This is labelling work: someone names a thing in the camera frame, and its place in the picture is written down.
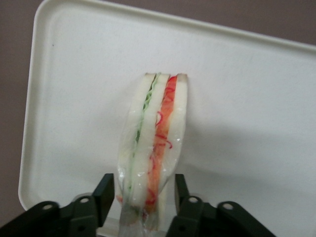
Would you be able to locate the cream rectangular tray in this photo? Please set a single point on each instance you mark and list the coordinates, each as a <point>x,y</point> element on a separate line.
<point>74,98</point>

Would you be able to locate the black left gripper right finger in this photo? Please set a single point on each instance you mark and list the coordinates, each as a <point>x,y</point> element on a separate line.
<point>195,212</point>

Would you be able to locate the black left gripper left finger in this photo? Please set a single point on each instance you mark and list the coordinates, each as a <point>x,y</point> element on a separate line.
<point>84,209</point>

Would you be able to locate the triangular sandwich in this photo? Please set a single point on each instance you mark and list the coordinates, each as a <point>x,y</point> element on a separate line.
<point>154,148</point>

